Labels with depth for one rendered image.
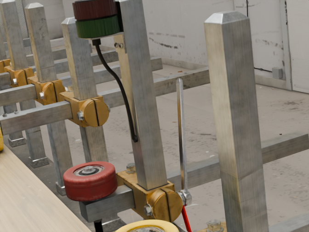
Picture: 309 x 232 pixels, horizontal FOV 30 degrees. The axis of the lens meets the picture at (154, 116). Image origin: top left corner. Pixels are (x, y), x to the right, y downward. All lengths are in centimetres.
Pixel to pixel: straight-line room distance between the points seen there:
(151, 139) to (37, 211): 20
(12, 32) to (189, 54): 473
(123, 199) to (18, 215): 19
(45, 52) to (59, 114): 23
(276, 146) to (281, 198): 187
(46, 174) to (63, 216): 78
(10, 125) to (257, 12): 411
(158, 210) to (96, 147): 28
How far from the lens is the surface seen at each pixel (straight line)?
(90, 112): 105
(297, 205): 282
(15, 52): 154
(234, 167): 63
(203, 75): 122
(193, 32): 602
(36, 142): 159
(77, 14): 80
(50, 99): 128
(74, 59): 105
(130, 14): 81
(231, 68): 60
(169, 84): 119
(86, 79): 106
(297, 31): 469
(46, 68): 130
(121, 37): 82
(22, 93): 134
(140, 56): 82
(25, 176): 94
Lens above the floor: 120
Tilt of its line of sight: 15 degrees down
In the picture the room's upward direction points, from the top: 8 degrees counter-clockwise
